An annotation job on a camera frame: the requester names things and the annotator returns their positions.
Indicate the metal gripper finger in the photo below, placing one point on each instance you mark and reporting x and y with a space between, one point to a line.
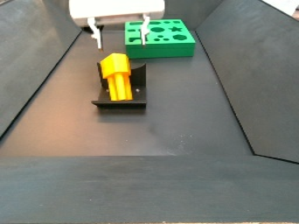
94 35
144 30

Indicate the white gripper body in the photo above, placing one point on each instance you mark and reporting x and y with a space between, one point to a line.
108 12

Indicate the yellow three prong object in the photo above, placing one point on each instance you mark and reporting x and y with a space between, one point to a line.
116 72

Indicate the green foam shape board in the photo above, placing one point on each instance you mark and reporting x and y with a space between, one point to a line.
168 40

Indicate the black L-shaped fixture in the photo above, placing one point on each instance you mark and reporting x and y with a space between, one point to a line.
137 85

